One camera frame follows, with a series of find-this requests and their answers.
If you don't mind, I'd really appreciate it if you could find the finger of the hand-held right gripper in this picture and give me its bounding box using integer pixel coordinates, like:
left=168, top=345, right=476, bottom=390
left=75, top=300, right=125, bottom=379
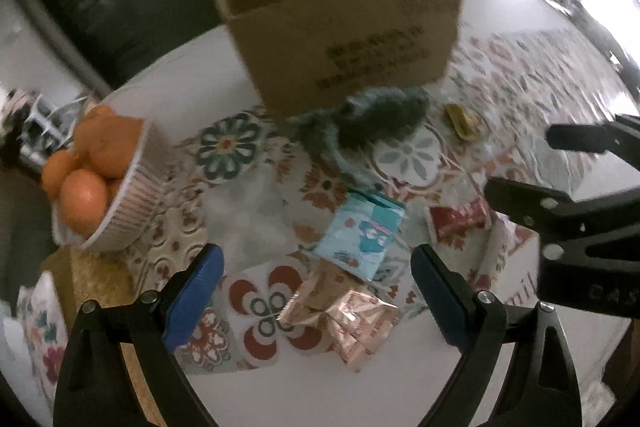
left=484, top=177, right=640, bottom=260
left=546, top=113, right=640, bottom=155

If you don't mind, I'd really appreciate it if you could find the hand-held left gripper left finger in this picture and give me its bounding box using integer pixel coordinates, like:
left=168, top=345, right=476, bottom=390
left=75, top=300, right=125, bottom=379
left=52, top=243, right=226, bottom=427

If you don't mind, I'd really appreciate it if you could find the white ribbed fruit bowl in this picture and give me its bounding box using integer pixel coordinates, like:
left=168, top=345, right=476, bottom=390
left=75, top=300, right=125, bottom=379
left=52, top=119, right=173, bottom=253

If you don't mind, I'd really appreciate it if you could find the small yellow packet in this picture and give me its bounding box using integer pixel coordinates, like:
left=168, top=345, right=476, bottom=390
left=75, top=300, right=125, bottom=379
left=444, top=103, right=485, bottom=142

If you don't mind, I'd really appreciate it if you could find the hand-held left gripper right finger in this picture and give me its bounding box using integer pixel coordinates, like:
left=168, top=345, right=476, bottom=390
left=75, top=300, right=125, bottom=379
left=410, top=243, right=583, bottom=427

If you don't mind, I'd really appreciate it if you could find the brown and pink snack packet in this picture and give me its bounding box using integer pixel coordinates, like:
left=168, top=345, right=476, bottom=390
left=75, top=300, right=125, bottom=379
left=277, top=264, right=403, bottom=373

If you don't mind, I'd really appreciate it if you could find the red snack packet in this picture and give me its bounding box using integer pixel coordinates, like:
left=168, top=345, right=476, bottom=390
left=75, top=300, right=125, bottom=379
left=425, top=199, right=501, bottom=253

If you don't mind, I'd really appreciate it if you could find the dark green fuzzy cloth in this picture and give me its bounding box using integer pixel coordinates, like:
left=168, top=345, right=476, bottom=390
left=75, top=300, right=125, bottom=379
left=292, top=87, right=431, bottom=178

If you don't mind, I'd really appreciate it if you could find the pile of oranges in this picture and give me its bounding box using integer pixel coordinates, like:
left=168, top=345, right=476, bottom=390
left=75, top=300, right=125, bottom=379
left=41, top=105, right=146, bottom=235

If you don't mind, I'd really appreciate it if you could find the floral patterned tablecloth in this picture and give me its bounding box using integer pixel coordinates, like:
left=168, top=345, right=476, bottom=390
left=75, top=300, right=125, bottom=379
left=15, top=24, right=640, bottom=427

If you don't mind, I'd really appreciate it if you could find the brown cardboard box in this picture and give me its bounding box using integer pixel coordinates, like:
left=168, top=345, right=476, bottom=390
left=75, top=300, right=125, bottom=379
left=212, top=0, right=468, bottom=118

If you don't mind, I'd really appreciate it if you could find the light blue tissue packet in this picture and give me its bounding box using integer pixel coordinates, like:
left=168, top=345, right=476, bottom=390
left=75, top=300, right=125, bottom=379
left=314, top=189, right=406, bottom=283

